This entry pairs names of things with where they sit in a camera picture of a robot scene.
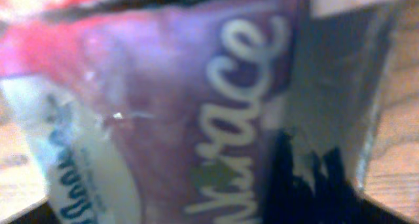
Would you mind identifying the Kleenex tissue multipack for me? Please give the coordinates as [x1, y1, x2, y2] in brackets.
[1, 0, 399, 224]

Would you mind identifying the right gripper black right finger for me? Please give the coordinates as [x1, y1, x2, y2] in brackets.
[262, 129, 408, 224]

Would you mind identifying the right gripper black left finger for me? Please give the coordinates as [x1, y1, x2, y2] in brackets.
[6, 202, 61, 224]

